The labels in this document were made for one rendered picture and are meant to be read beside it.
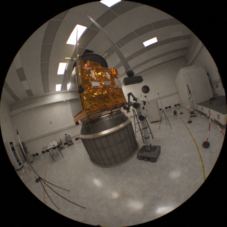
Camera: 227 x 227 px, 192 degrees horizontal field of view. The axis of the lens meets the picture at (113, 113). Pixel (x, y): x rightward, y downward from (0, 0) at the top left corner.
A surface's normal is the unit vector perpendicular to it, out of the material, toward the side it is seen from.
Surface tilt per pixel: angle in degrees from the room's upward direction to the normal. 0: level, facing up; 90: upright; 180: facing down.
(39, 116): 90
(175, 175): 0
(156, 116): 90
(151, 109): 90
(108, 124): 62
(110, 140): 90
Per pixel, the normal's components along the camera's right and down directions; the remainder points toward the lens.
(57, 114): 0.70, -0.21
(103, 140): 0.06, 0.00
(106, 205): -0.30, -0.95
